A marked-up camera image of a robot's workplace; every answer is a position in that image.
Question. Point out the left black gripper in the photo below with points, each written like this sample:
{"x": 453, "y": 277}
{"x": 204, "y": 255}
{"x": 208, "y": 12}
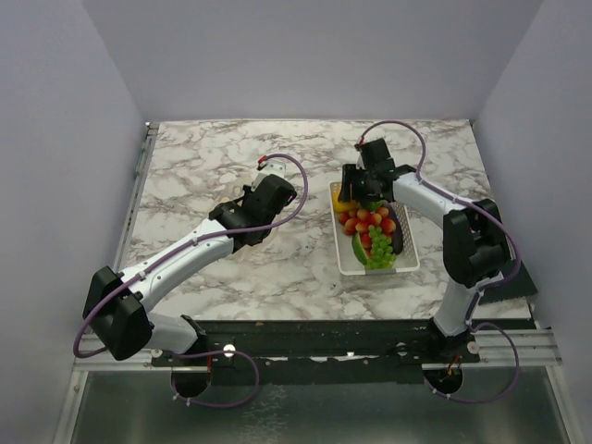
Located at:
{"x": 249, "y": 191}

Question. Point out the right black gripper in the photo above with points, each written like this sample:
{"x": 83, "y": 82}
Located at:
{"x": 350, "y": 173}

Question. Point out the yellow lemon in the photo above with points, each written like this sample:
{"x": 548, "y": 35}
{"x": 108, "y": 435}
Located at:
{"x": 342, "y": 207}

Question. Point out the clear zip top bag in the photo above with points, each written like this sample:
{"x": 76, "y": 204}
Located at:
{"x": 227, "y": 214}

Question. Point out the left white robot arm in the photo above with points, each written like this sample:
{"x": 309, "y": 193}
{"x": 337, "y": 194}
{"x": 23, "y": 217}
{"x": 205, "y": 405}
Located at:
{"x": 120, "y": 305}

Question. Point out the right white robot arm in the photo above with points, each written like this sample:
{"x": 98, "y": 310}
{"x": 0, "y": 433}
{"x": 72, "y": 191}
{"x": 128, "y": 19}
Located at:
{"x": 475, "y": 247}

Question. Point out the green lime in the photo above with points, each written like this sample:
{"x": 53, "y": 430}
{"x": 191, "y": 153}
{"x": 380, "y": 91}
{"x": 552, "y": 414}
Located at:
{"x": 372, "y": 203}

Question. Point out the red strawberry pile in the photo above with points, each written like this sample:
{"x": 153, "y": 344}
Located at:
{"x": 359, "y": 221}

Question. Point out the watermelon slice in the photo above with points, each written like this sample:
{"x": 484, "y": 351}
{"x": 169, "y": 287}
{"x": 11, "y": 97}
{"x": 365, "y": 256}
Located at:
{"x": 359, "y": 251}

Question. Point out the purple eggplant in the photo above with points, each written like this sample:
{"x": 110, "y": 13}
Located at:
{"x": 397, "y": 241}

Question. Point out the white plastic basket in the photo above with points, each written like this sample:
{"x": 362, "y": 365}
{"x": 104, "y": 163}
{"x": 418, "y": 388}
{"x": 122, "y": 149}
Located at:
{"x": 406, "y": 262}

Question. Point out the green grape bunch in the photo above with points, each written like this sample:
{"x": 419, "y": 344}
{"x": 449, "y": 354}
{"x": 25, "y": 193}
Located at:
{"x": 381, "y": 251}

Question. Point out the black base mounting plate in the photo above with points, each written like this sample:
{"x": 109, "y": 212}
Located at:
{"x": 319, "y": 352}

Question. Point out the black foam pad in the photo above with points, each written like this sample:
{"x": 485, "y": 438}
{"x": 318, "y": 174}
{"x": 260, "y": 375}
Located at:
{"x": 522, "y": 285}

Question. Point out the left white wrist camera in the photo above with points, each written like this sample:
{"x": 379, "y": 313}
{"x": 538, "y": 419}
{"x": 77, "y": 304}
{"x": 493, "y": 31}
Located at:
{"x": 272, "y": 166}

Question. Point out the aluminium rail frame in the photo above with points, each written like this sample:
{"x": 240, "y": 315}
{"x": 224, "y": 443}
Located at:
{"x": 322, "y": 151}

